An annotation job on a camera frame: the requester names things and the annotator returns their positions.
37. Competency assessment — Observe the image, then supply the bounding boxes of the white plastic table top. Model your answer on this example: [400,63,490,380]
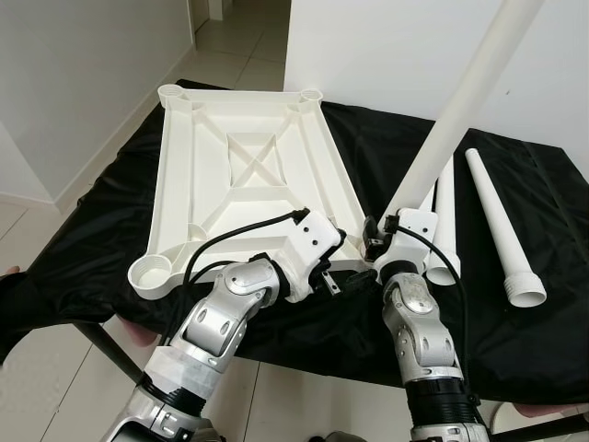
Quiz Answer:
[127,85,369,300]

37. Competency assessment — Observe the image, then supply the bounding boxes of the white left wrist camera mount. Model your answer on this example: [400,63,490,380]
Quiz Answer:
[276,210,347,283]

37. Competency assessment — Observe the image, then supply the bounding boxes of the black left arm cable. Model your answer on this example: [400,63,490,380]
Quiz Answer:
[182,210,309,291]

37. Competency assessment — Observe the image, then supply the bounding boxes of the black cloth table cover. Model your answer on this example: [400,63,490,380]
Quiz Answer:
[0,78,589,406]

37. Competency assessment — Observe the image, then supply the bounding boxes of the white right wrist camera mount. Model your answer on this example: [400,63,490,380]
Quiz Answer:
[373,207,441,277]

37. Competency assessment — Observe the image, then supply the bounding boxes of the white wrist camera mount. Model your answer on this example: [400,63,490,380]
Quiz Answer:
[373,207,441,277]
[276,210,347,283]

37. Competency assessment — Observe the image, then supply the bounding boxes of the grey robot leg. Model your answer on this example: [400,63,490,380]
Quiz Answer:
[320,430,371,442]
[191,424,224,442]

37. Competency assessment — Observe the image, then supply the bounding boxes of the grey robot left leg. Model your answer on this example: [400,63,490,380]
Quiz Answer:
[191,424,224,442]

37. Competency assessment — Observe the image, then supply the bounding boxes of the grey robot right leg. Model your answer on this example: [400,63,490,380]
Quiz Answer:
[320,430,371,442]

